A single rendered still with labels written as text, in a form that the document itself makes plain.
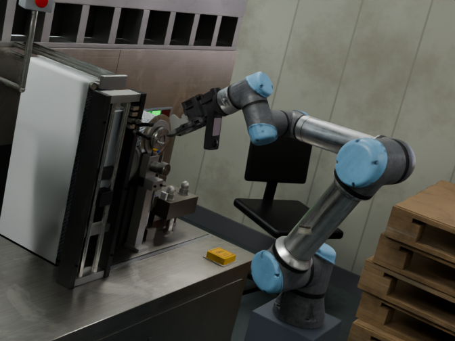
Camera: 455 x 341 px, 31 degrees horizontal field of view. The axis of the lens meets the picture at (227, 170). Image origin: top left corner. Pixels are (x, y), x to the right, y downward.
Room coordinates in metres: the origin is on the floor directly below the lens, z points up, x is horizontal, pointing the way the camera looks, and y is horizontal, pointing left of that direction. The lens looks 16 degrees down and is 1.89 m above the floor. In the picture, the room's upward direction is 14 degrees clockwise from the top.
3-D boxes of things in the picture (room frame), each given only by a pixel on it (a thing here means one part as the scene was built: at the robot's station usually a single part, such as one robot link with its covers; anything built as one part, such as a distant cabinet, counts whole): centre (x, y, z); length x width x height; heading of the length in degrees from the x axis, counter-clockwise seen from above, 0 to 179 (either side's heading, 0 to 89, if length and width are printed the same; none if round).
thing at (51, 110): (2.22, 0.54, 1.17); 0.34 x 0.05 x 0.54; 60
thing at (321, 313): (2.18, -0.30, 0.95); 0.15 x 0.15 x 0.10
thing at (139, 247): (2.38, 0.22, 1.05); 0.06 x 0.05 x 0.31; 60
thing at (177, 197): (2.67, 0.29, 1.00); 0.40 x 0.16 x 0.06; 60
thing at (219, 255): (2.45, -0.05, 0.91); 0.07 x 0.07 x 0.02; 60
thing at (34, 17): (1.97, 0.54, 1.51); 0.02 x 0.02 x 0.20
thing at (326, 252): (2.17, -0.29, 1.07); 0.13 x 0.12 x 0.14; 136
